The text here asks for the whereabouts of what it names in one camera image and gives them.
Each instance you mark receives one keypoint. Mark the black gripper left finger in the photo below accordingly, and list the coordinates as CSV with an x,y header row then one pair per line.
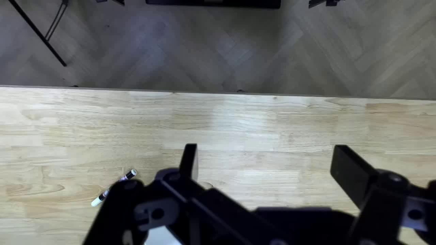
x,y
137,218

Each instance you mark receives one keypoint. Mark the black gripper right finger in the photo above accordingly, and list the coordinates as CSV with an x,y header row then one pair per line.
x,y
359,182

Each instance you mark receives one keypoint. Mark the black and white marker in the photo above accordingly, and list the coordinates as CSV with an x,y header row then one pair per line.
x,y
130,175

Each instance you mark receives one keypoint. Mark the thin black tripod leg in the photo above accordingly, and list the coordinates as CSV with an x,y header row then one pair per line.
x,y
39,36

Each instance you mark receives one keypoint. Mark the black flat base bar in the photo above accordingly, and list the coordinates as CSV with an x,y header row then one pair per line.
x,y
213,3

